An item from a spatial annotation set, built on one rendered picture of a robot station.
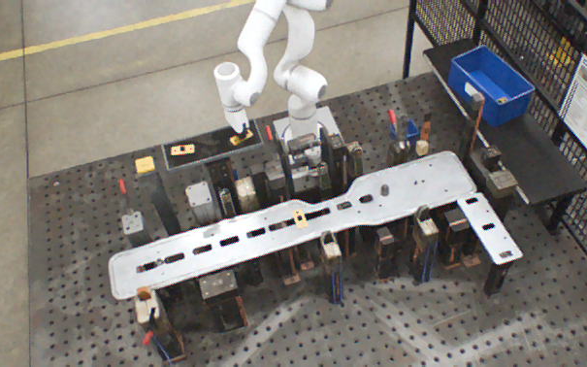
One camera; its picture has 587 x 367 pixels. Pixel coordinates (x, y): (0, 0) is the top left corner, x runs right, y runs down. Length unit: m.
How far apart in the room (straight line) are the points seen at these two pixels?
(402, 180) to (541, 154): 0.53
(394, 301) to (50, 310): 1.36
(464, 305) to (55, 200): 1.83
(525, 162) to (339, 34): 2.40
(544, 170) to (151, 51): 3.07
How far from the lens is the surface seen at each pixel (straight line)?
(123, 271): 2.25
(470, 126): 2.47
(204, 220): 2.27
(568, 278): 2.58
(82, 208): 2.87
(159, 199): 2.43
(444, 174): 2.36
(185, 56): 4.51
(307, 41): 2.32
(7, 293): 3.68
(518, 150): 2.45
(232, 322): 2.34
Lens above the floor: 2.85
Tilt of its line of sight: 52 degrees down
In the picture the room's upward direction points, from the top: 7 degrees counter-clockwise
